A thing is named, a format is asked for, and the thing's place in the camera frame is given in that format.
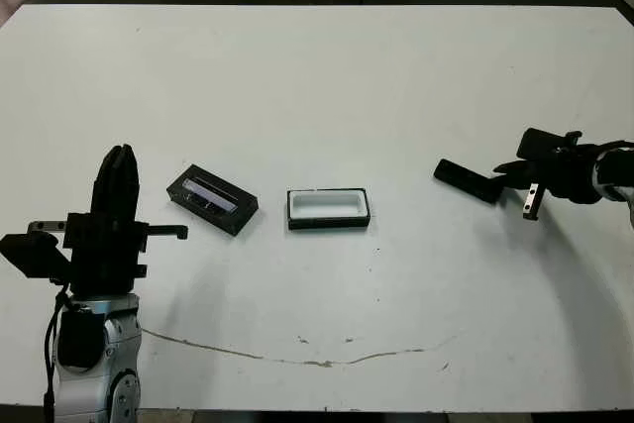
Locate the slim black camera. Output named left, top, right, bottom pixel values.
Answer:
left=433, top=159, right=502, bottom=205

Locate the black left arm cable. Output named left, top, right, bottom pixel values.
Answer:
left=43, top=288, right=70, bottom=423

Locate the black box with white insert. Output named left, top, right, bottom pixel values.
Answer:
left=285, top=187, right=371, bottom=233

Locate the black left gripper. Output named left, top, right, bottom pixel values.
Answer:
left=27, top=143, right=190, bottom=296

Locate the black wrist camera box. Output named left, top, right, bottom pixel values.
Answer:
left=514, top=128, right=584, bottom=162
left=0, top=232, right=73, bottom=279

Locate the black box lid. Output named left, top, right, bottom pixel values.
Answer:
left=166, top=163, right=262, bottom=237

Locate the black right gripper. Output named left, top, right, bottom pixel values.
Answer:
left=488, top=143, right=604, bottom=222

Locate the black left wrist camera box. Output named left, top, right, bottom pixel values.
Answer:
left=0, top=232, right=73, bottom=279

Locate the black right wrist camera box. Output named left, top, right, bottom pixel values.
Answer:
left=514, top=128, right=584, bottom=162

